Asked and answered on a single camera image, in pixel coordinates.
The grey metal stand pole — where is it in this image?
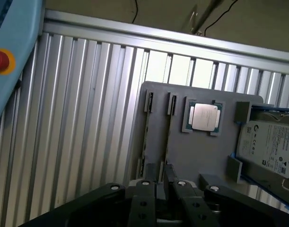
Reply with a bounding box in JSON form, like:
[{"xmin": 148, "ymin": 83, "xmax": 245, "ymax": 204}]
[{"xmin": 190, "ymin": 0, "xmax": 223, "ymax": 34}]

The silver hard disk drive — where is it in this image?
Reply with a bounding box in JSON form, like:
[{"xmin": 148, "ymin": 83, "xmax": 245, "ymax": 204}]
[{"xmin": 236, "ymin": 113, "xmax": 289, "ymax": 179}]

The light blue teach pendant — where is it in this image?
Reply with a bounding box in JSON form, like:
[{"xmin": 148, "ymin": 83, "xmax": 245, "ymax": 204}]
[{"xmin": 0, "ymin": 0, "xmax": 47, "ymax": 136}]

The silver CPU chip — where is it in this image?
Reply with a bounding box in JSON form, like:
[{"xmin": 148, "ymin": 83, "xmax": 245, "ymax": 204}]
[{"xmin": 187, "ymin": 101, "xmax": 222, "ymax": 131}]

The red emergency stop button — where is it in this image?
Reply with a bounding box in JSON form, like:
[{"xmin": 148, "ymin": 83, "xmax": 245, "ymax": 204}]
[{"xmin": 0, "ymin": 48, "xmax": 17, "ymax": 77}]

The green RAM stick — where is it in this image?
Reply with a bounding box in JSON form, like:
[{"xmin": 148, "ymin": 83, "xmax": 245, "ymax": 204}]
[
  {"xmin": 139, "ymin": 91, "xmax": 155, "ymax": 181},
  {"xmin": 158, "ymin": 95, "xmax": 178, "ymax": 184}
]

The thin black cable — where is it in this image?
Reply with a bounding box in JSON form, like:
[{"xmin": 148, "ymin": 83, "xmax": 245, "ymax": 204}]
[
  {"xmin": 131, "ymin": 0, "xmax": 139, "ymax": 24},
  {"xmin": 204, "ymin": 0, "xmax": 240, "ymax": 36}
]

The grey parts rack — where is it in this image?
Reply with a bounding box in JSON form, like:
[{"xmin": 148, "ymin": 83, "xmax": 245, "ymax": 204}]
[{"xmin": 134, "ymin": 81, "xmax": 275, "ymax": 191}]

